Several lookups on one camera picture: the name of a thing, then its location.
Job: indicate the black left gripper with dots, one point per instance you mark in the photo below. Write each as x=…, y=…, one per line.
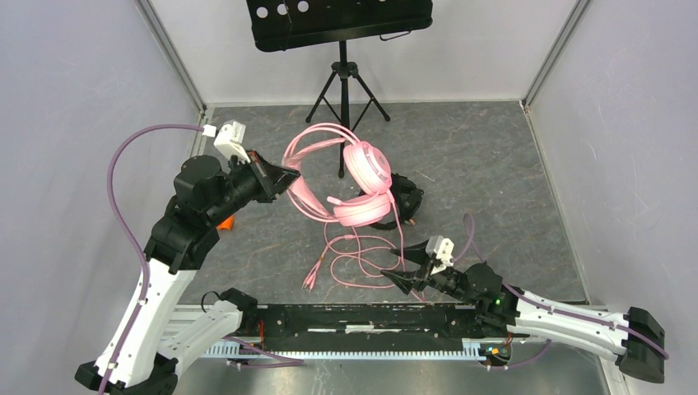
x=272, y=178

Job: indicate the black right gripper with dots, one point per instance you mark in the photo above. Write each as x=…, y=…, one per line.
x=416, y=253

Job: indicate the black headphones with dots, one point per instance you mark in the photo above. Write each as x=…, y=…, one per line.
x=408, y=198

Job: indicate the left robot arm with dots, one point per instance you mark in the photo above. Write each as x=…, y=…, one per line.
x=137, y=360

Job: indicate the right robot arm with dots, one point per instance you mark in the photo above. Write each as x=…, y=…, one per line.
x=633, y=340

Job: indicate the orange plastic piece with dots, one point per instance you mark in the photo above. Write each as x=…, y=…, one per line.
x=227, y=224

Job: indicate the black music stand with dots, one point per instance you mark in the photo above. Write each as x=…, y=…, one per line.
x=282, y=25

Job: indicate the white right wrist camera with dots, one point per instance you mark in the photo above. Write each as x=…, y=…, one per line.
x=440, y=250

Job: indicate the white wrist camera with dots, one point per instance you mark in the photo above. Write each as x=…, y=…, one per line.
x=228, y=140
x=440, y=250

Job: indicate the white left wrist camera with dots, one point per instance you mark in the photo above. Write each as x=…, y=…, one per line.
x=228, y=140

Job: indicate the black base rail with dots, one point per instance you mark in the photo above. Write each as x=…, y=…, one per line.
x=365, y=327

